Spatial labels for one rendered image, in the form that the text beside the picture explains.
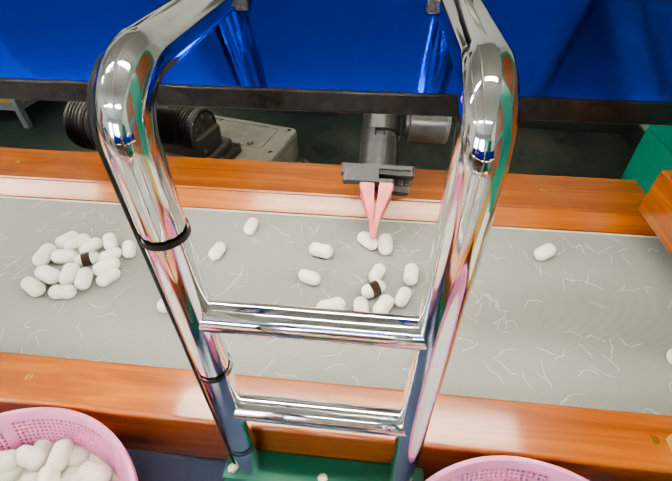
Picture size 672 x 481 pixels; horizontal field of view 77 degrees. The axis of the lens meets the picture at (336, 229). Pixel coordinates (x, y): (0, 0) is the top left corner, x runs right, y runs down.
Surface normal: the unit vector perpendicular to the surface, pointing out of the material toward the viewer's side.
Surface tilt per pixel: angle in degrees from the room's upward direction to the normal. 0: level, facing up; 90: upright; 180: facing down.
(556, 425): 0
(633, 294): 0
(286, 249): 0
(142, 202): 90
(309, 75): 58
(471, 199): 90
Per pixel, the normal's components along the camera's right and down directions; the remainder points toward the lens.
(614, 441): 0.00, -0.76
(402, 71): -0.09, 0.15
